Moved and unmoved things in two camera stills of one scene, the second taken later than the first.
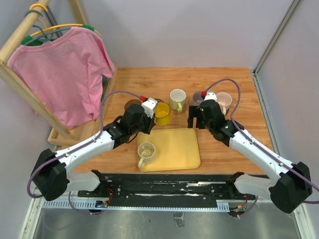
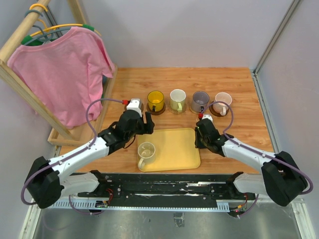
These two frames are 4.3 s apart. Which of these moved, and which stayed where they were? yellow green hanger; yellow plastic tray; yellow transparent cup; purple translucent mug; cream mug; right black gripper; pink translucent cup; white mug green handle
Moved: yellow transparent cup; right black gripper
Stayed: purple translucent mug; white mug green handle; cream mug; yellow plastic tray; pink translucent cup; yellow green hanger
